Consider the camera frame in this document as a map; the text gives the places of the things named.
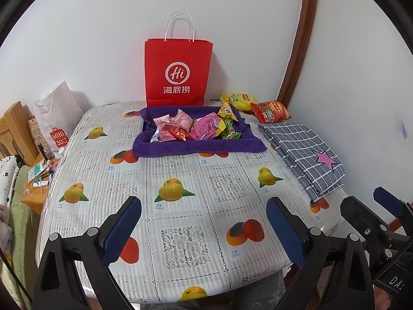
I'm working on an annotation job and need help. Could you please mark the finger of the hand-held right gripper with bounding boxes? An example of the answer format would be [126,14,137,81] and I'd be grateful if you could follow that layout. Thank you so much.
[339,195,388,243]
[373,186,413,220]

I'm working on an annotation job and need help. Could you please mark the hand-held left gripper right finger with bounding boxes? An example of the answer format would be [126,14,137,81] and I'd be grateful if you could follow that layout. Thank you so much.
[266,196,375,310]

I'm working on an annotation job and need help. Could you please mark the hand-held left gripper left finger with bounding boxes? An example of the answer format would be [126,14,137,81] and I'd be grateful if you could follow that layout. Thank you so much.
[32,195,142,310]

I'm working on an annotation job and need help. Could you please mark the purple towel covered tray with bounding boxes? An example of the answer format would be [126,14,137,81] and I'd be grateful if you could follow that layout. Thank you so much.
[132,105,267,157]

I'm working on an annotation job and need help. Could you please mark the red gold print packet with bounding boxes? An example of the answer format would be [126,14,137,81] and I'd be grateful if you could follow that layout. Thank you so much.
[166,128,191,142]

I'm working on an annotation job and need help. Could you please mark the green snack packet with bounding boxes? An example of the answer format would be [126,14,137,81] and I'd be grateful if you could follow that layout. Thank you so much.
[221,119,242,141]

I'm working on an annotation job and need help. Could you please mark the pale pink cartoon packet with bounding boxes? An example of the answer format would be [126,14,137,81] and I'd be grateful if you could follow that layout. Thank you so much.
[154,114,176,133]

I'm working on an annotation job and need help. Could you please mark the round pink pastry packet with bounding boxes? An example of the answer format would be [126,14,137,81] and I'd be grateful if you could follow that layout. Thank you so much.
[174,108,196,130]

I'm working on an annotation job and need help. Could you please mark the large pink packet yellow edge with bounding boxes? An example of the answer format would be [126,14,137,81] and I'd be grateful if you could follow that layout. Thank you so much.
[190,112,226,141]

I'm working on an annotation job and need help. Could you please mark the brown yellow small packet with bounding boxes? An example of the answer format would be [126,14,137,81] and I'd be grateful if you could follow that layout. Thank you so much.
[217,102,239,121]

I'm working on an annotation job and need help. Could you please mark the person's right hand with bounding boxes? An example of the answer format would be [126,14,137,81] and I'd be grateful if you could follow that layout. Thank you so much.
[374,289,399,310]

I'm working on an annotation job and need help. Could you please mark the grey checked folded cloth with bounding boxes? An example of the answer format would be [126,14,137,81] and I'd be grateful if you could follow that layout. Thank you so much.
[258,123,345,202]

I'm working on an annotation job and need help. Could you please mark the wooden nightstand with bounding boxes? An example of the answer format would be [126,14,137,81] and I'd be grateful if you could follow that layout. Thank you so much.
[21,158,60,215]

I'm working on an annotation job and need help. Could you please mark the teal small box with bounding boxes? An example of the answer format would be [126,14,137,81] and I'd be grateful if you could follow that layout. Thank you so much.
[28,163,46,181]

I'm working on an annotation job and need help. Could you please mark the green blanket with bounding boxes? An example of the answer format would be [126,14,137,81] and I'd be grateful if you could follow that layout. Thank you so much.
[0,165,42,310]

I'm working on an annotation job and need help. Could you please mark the red chip bag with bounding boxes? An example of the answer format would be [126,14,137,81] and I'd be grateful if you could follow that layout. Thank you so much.
[251,100,292,124]

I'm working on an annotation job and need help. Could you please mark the pink cloth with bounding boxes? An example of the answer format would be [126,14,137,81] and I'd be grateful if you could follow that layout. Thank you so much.
[0,205,13,243]

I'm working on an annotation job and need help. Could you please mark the brown patterned box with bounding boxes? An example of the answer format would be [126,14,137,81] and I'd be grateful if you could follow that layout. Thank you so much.
[27,116,55,160]

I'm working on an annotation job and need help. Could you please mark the white floral pillow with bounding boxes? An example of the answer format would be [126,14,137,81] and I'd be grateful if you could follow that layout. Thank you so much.
[0,155,23,207]

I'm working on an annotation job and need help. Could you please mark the white shopping bag red logo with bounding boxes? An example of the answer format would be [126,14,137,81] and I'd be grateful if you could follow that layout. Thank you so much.
[32,81,85,159]

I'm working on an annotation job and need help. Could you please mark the yellow chip bag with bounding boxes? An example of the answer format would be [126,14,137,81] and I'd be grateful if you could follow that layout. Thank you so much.
[220,92,259,112]

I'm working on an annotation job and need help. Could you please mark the wooden headboard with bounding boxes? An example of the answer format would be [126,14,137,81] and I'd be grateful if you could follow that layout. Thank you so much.
[0,101,42,167]

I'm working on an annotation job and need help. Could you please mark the black cable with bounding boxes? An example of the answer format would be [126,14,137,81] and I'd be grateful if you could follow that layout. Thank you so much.
[0,250,33,310]

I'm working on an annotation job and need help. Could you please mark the red paper bag white handles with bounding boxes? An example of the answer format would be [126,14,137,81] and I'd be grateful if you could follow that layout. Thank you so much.
[144,11,214,108]

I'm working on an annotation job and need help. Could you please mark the brown wooden door frame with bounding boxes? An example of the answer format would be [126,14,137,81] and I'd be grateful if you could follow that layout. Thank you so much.
[277,0,320,105]

